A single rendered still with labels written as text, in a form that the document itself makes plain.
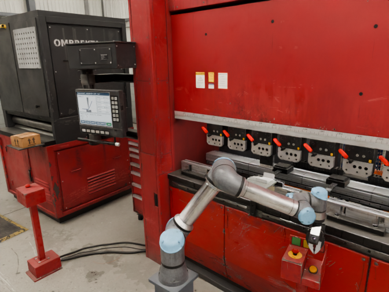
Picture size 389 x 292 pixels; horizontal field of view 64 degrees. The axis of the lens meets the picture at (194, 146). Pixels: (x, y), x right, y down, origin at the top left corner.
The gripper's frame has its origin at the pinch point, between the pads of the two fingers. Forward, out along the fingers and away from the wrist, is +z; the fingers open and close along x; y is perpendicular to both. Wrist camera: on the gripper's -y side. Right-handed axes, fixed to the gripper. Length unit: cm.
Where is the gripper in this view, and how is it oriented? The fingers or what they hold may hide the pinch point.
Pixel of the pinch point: (314, 252)
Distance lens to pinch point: 181.6
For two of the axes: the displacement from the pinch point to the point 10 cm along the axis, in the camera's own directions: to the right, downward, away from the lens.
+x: -8.6, -1.2, 4.9
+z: 0.6, 9.4, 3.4
